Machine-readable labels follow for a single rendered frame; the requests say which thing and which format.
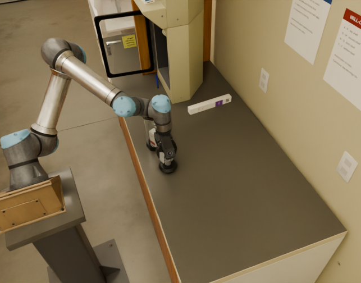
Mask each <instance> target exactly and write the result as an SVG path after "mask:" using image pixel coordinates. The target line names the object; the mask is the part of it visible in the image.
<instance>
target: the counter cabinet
mask: <svg viewBox="0 0 361 283"><path fill-rule="evenodd" d="M118 119H119V122H120V126H121V128H122V131H123V134H124V137H125V140H126V143H127V146H128V149H129V152H130V155H131V159H132V162H133V164H134V167H135V171H136V174H137V177H138V180H139V183H140V186H141V189H142V192H143V195H144V199H145V202H146V204H147V207H148V211H149V214H150V217H151V219H152V223H153V226H154V229H155V232H156V235H157V238H158V241H159V245H160V247H161V251H162V254H163V257H164V260H165V263H166V266H167V269H168V273H169V275H170V278H171V281H172V283H179V280H178V278H177V274H176V271H175V268H174V266H173V263H172V259H171V257H170V254H169V251H168V248H167V245H166V242H165V239H164V236H163V234H162V230H161V227H160V225H159V222H158V218H157V215H156V213H155V210H154V207H153V204H152V201H151V198H150V195H149V192H148V189H147V186H146V184H145V181H144V178H143V174H142V172H141V169H140V166H139V163H138V160H137V157H136V154H135V151H134V148H133V145H132V143H131V140H130V137H129V133H128V131H127V128H126V125H125V122H124V119H123V117H120V116H118ZM343 238H344V236H343V237H341V238H338V239H336V240H333V241H331V242H328V243H325V244H322V245H320V246H318V247H315V248H312V249H310V250H307V251H304V252H302V253H299V254H296V255H294V256H291V257H288V258H286V259H283V260H281V261H278V262H275V263H273V264H270V265H267V266H265V267H262V268H259V269H257V270H255V271H252V272H249V273H246V274H244V275H241V276H239V277H236V278H234V279H231V280H228V281H225V282H223V283H315V281H316V279H317V278H318V276H319V275H320V273H321V272H322V270H323V269H324V267H325V266H326V264H327V263H328V261H329V260H330V258H331V257H332V255H333V254H334V252H335V250H336V249H337V247H338V246H339V245H340V243H341V242H342V240H343Z"/></svg>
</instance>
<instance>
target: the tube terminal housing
mask: <svg viewBox="0 0 361 283"><path fill-rule="evenodd" d="M160 2H161V3H162V4H163V5H164V7H165V8H166V16H167V28H166V29H164V31H165V33H166V37H167V52H168V59H169V60H170V70H169V77H170V90H169V88H168V86H167V84H166V83H165V81H164V79H163V77H162V75H161V74H160V72H159V70H158V71H157V76H158V78H159V80H160V82H161V83H162V85H163V87H164V89H165V91H166V93H167V95H168V96H169V98H170V100H171V102H172V104H174V103H178V102H183V101H188V100H190V99H191V97H192V96H193V95H194V93H195V92H196V91H197V89H198V88H199V87H200V85H201V84H202V82H203V29H204V0H160Z"/></svg>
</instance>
